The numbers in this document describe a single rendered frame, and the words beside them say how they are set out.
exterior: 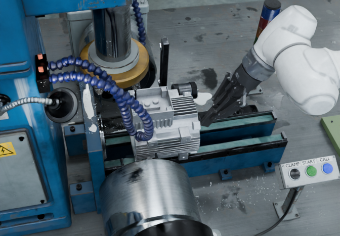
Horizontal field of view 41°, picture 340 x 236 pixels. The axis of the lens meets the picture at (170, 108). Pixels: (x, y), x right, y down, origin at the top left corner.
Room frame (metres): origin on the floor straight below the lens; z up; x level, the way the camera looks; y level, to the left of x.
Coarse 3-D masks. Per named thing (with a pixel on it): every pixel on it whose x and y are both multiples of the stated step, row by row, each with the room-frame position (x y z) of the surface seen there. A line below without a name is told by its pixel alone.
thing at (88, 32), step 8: (136, 24) 1.24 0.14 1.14; (88, 32) 1.19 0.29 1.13; (136, 32) 1.19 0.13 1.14; (80, 40) 1.19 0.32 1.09; (88, 40) 1.15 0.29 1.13; (80, 48) 1.16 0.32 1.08; (152, 56) 1.14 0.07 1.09; (152, 64) 1.11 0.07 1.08; (152, 72) 1.11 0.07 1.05; (144, 80) 1.09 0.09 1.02; (152, 80) 1.11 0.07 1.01; (128, 88) 1.08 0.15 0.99; (96, 96) 1.05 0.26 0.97; (104, 96) 1.05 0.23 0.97; (112, 96) 1.06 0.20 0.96
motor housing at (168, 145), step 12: (180, 96) 1.00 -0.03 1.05; (180, 108) 0.90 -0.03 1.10; (192, 108) 0.90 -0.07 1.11; (180, 120) 0.87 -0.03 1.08; (192, 120) 0.88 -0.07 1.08; (156, 132) 0.83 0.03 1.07; (168, 132) 0.84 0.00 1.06; (192, 132) 0.85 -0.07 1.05; (132, 144) 0.88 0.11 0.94; (144, 144) 0.80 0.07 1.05; (168, 144) 0.81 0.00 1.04; (180, 144) 0.82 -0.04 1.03; (192, 144) 0.83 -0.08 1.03; (144, 156) 0.79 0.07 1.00; (168, 156) 0.82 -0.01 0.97
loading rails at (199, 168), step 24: (216, 120) 1.01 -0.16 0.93; (240, 120) 1.03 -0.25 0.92; (264, 120) 1.04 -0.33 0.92; (120, 144) 0.89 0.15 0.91; (216, 144) 0.92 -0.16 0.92; (240, 144) 0.92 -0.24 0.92; (264, 144) 0.92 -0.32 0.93; (192, 168) 0.86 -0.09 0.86; (216, 168) 0.88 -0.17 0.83; (240, 168) 0.90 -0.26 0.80; (264, 168) 0.90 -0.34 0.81
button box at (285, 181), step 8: (304, 160) 0.76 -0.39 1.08; (312, 160) 0.76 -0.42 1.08; (320, 160) 0.77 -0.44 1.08; (328, 160) 0.77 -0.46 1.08; (280, 168) 0.73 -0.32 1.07; (288, 168) 0.73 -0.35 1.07; (296, 168) 0.74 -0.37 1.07; (304, 168) 0.74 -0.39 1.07; (320, 168) 0.75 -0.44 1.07; (336, 168) 0.75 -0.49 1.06; (280, 176) 0.72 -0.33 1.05; (288, 176) 0.71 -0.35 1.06; (304, 176) 0.72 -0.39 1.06; (320, 176) 0.73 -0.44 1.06; (328, 176) 0.73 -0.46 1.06; (336, 176) 0.73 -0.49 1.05; (280, 184) 0.71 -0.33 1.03; (288, 184) 0.69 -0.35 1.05; (296, 184) 0.70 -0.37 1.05; (304, 184) 0.70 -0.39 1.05
